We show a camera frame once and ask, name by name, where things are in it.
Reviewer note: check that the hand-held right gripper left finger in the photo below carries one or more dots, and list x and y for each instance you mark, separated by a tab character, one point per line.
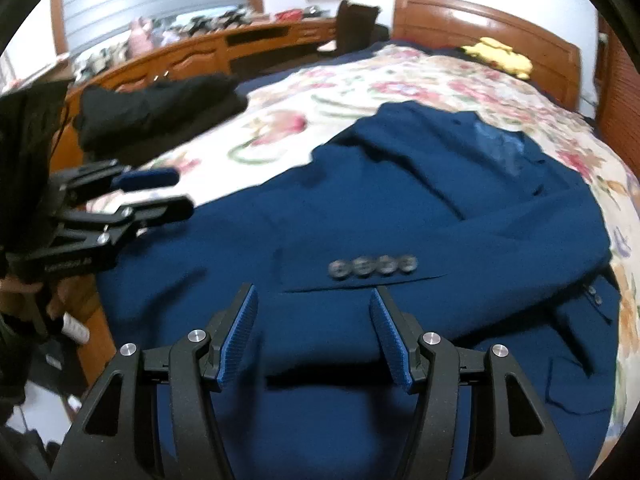
237	340

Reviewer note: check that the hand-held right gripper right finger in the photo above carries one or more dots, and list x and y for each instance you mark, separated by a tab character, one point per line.
392	340

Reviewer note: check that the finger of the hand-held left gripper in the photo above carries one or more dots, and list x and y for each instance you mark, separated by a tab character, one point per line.
145	179
160	210

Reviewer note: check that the navy blue suit jacket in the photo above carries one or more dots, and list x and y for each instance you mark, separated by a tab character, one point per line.
400	210

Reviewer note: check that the person's left forearm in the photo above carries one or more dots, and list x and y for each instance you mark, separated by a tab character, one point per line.
11	355

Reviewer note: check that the person's left hand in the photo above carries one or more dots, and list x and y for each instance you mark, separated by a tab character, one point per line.
65	297

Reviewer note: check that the black garment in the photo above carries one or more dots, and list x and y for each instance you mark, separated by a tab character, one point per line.
150	110

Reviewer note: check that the wooden desk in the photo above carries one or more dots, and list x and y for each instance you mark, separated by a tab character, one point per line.
200	55

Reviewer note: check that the pink figure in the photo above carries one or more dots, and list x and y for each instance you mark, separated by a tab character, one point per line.
140	37

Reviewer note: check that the floral blanket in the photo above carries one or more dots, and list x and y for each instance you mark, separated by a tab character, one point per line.
310	105

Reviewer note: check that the navy bed sheet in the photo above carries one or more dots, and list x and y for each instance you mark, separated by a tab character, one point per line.
300	67

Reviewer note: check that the dark chair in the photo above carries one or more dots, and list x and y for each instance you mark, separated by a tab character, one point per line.
356	22

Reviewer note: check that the yellow plush toy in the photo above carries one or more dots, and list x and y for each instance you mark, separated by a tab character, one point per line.
500	56

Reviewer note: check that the wooden louvered wardrobe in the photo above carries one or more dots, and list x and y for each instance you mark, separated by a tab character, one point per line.
622	110

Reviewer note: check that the wooden bed headboard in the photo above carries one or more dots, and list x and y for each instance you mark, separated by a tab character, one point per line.
450	15

